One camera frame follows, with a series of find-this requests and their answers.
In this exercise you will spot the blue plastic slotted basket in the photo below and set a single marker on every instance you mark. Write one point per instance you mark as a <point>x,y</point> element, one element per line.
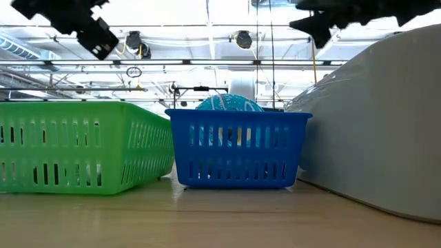
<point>237,153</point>

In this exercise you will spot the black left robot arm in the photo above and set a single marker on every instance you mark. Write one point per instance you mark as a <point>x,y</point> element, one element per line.
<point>31,8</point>

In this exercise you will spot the grey plastic bin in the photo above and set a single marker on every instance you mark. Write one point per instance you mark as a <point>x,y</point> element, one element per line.
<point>379,137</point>

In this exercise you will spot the blue frosted toy donut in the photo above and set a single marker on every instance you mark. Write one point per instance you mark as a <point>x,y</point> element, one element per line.
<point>227,102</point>

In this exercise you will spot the green plastic slotted basket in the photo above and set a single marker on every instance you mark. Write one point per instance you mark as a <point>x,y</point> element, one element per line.
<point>69,151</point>

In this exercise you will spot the white cylindrical fixture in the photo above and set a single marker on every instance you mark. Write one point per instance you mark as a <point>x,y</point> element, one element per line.
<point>243,87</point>

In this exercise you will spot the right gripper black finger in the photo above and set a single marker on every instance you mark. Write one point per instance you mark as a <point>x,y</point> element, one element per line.
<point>320,27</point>
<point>320,5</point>

